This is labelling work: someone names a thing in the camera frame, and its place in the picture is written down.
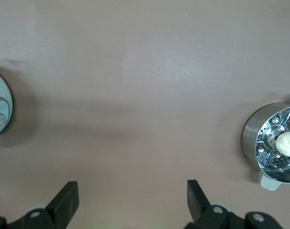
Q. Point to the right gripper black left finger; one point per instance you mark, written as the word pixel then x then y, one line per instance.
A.
pixel 61 205

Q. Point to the perforated steel steamer plate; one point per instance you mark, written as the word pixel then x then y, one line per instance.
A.
pixel 276 162

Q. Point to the brown tablecloth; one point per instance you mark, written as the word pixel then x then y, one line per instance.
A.
pixel 135 47

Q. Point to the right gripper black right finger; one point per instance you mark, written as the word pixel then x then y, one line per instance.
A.
pixel 197 202

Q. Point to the white steamed bun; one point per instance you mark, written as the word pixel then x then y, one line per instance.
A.
pixel 288 144

